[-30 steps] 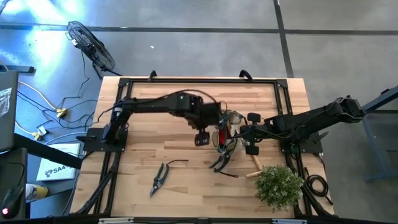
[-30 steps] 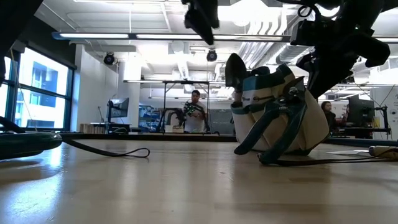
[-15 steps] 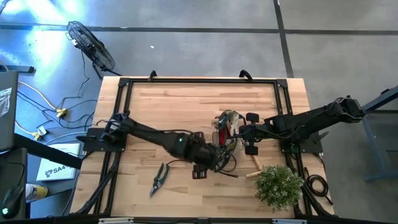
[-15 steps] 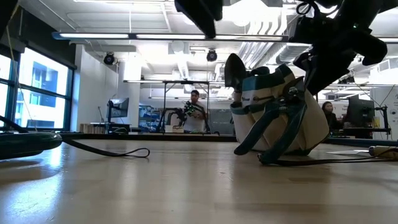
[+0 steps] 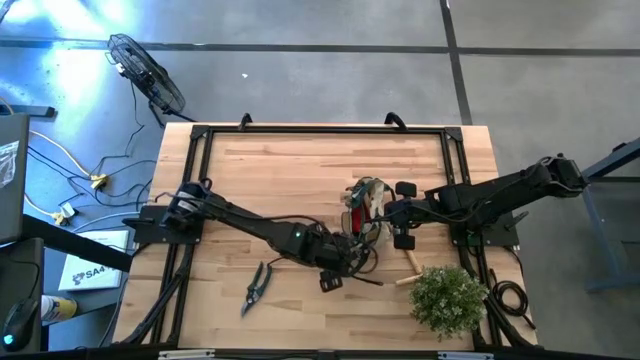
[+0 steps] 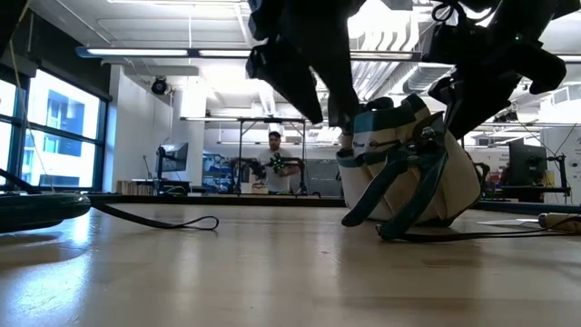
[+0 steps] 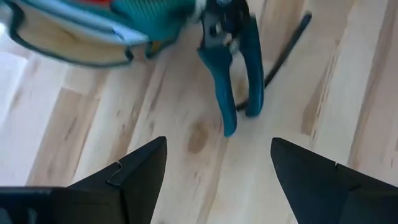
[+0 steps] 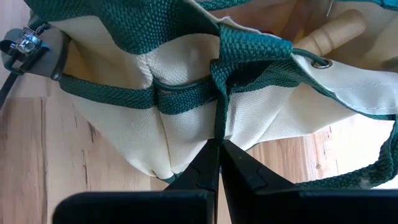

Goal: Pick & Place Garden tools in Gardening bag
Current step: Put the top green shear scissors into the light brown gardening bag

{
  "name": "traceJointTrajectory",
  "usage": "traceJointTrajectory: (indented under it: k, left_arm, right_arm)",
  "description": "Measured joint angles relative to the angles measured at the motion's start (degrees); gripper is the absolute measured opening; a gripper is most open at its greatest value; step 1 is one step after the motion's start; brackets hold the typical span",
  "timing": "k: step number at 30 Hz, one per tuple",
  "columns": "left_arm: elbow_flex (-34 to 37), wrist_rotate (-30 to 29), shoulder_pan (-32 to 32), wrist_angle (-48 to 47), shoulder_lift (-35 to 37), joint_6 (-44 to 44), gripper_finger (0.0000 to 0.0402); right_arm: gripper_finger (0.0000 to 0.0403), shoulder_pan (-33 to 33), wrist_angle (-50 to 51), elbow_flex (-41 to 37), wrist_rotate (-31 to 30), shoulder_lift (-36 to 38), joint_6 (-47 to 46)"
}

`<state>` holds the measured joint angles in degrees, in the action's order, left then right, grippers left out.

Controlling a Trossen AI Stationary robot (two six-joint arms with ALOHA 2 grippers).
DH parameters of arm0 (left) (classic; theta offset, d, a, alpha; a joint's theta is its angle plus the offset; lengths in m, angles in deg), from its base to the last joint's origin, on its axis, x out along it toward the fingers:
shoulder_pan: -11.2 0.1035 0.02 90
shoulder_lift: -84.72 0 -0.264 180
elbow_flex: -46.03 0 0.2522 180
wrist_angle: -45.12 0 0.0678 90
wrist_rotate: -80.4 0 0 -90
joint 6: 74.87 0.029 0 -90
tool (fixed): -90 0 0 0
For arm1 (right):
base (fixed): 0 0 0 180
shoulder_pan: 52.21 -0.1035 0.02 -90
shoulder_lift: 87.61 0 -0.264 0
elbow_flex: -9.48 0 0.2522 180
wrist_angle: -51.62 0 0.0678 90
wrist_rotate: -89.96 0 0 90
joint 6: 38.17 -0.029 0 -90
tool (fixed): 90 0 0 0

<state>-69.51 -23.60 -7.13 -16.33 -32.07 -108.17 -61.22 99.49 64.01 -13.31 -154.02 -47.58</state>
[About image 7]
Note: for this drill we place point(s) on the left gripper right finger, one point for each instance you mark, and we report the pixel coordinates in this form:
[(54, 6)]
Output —
[(326, 199)]

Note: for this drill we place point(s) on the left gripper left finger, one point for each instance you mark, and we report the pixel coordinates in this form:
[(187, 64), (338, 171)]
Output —
[(133, 193)]

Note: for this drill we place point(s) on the beige green-trimmed gardening bag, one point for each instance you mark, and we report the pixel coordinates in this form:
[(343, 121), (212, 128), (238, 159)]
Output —
[(62, 40)]

